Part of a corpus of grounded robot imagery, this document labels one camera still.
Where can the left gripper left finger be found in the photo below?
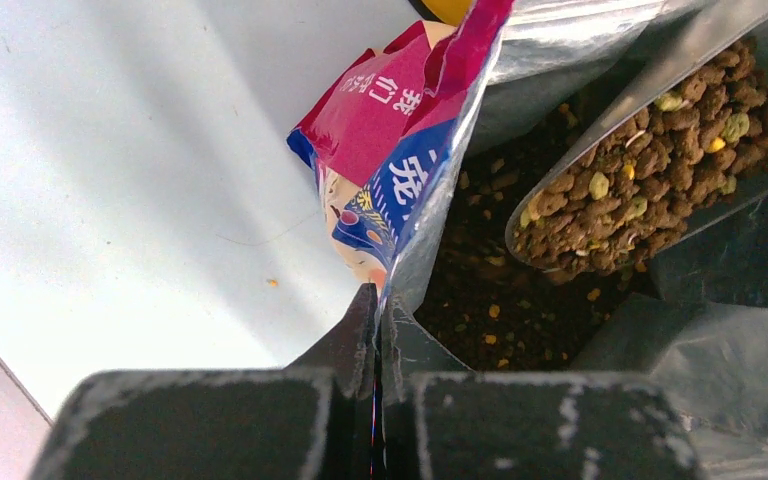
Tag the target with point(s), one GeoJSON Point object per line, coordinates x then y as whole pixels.
{"type": "Point", "coordinates": [313, 419]}

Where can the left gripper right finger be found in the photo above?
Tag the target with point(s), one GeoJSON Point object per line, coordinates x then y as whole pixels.
{"type": "Point", "coordinates": [443, 421]}

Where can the cat food bag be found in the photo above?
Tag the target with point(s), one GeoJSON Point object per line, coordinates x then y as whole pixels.
{"type": "Point", "coordinates": [527, 191]}

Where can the clear plastic scoop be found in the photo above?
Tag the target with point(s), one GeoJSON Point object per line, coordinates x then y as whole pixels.
{"type": "Point", "coordinates": [705, 35]}

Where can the brown kibble pet food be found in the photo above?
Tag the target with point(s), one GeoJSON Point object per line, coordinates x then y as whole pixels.
{"type": "Point", "coordinates": [631, 195]}

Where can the yellow double pet bowl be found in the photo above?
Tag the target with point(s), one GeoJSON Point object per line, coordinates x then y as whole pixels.
{"type": "Point", "coordinates": [450, 12]}

